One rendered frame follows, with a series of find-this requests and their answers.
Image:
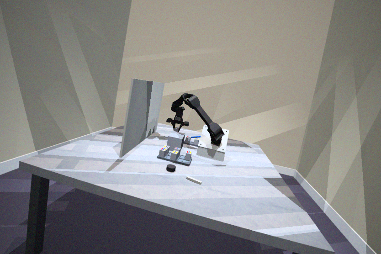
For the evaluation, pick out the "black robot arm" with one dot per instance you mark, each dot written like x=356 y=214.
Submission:
x=193 y=102

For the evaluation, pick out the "dark grey short cylinder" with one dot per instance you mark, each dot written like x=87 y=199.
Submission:
x=170 y=167

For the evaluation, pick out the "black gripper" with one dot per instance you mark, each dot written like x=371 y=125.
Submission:
x=181 y=124

